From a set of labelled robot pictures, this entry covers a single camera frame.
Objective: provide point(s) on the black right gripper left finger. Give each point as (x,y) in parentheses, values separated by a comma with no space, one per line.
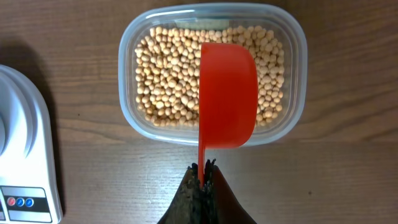
(185,207)

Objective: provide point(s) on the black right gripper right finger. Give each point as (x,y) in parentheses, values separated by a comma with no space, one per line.
(219,204)

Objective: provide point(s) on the red plastic measuring scoop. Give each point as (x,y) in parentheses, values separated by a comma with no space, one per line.
(227,99)

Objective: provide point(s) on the white digital kitchen scale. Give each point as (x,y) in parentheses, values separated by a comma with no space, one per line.
(29,192)

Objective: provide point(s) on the clear plastic container of soybeans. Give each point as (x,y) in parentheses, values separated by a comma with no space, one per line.
(159,61)

